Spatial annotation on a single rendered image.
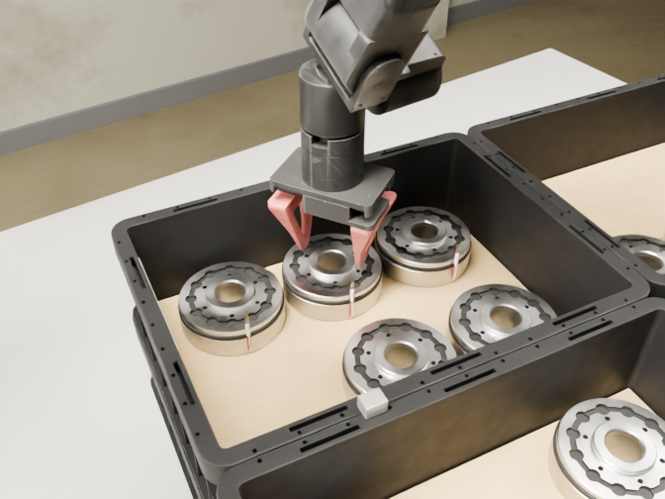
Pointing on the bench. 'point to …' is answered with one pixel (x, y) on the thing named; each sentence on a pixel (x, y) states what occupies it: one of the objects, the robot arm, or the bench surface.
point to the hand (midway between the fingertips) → (332, 249)
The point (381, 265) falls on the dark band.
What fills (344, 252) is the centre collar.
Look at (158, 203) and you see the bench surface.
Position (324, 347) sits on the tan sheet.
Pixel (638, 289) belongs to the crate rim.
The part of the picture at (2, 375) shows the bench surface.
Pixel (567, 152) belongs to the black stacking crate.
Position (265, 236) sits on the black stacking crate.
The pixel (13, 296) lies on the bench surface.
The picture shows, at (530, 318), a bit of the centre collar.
